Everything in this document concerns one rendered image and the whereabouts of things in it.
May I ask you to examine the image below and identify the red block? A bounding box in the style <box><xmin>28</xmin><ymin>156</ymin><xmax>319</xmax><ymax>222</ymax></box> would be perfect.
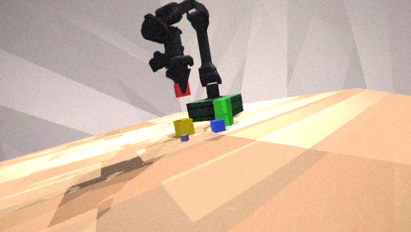
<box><xmin>174</xmin><ymin>83</ymin><xmax>191</xmax><ymax>97</ymax></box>

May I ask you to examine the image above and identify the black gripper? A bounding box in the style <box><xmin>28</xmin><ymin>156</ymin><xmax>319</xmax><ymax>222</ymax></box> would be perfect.
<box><xmin>165</xmin><ymin>43</ymin><xmax>194</xmax><ymax>94</ymax></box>

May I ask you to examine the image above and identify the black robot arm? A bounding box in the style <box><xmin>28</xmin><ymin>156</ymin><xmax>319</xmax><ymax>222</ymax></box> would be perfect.
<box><xmin>141</xmin><ymin>0</ymin><xmax>222</xmax><ymax>100</ymax></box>

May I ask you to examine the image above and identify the yellow block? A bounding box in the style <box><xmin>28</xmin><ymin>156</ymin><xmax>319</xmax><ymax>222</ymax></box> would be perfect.
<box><xmin>173</xmin><ymin>118</ymin><xmax>195</xmax><ymax>136</ymax></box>

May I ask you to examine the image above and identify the green block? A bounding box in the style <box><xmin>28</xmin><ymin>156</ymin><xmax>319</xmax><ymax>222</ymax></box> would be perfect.
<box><xmin>213</xmin><ymin>97</ymin><xmax>232</xmax><ymax>114</ymax></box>
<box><xmin>215</xmin><ymin>111</ymin><xmax>234</xmax><ymax>126</ymax></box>

